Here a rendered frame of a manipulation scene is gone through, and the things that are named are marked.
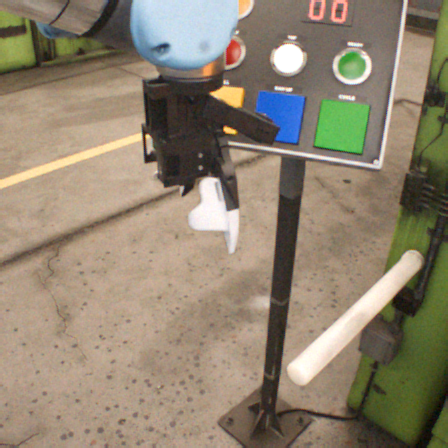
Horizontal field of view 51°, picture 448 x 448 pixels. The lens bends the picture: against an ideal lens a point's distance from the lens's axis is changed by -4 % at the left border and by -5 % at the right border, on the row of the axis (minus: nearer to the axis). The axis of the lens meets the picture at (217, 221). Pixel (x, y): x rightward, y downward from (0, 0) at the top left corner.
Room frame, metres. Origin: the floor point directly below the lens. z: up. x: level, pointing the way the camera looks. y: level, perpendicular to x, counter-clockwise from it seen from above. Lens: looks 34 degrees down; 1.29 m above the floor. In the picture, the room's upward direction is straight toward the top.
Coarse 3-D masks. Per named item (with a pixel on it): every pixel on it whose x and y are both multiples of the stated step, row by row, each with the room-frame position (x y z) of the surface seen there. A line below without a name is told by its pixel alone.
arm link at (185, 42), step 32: (0, 0) 0.28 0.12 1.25; (32, 0) 0.28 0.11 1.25; (64, 0) 0.29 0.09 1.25; (96, 0) 0.30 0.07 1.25; (128, 0) 0.31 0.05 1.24; (160, 0) 0.30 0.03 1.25; (192, 0) 0.31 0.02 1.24; (224, 0) 0.32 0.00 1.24; (96, 32) 0.31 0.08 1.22; (128, 32) 0.32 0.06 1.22; (160, 32) 0.30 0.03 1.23; (192, 32) 0.31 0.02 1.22; (224, 32) 0.32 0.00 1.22; (160, 64) 0.33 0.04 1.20; (192, 64) 0.31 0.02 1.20
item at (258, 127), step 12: (216, 96) 0.56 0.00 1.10; (204, 108) 0.51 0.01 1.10; (216, 108) 0.51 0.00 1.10; (228, 108) 0.52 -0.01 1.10; (240, 108) 0.55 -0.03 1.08; (216, 120) 0.51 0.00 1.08; (228, 120) 0.52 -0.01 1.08; (240, 120) 0.52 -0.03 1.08; (252, 120) 0.53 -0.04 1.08; (264, 120) 0.54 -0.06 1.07; (252, 132) 0.53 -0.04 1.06; (264, 132) 0.54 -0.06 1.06; (276, 132) 0.54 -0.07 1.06
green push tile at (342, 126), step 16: (320, 112) 0.70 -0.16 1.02; (336, 112) 0.69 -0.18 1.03; (352, 112) 0.68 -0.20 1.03; (368, 112) 0.68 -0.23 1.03; (320, 128) 0.68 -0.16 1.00; (336, 128) 0.68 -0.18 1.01; (352, 128) 0.67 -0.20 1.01; (320, 144) 0.67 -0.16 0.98; (336, 144) 0.67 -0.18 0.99; (352, 144) 0.66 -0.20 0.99
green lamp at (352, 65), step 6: (348, 54) 0.74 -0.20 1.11; (354, 54) 0.73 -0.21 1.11; (360, 54) 0.73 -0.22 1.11; (342, 60) 0.73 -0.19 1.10; (348, 60) 0.73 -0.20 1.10; (354, 60) 0.73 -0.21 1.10; (360, 60) 0.73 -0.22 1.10; (342, 66) 0.73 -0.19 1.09; (348, 66) 0.73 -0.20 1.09; (354, 66) 0.72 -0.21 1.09; (360, 66) 0.72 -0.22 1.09; (366, 66) 0.72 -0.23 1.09; (342, 72) 0.72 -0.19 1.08; (348, 72) 0.72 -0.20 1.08; (354, 72) 0.72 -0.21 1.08; (360, 72) 0.72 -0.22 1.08; (348, 78) 0.72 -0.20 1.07; (354, 78) 0.72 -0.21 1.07
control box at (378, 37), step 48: (288, 0) 0.81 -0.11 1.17; (336, 0) 0.79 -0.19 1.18; (384, 0) 0.77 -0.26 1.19; (336, 48) 0.75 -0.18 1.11; (384, 48) 0.73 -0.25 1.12; (336, 96) 0.71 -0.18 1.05; (384, 96) 0.69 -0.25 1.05; (240, 144) 0.71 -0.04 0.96; (288, 144) 0.69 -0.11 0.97; (384, 144) 0.65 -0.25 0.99
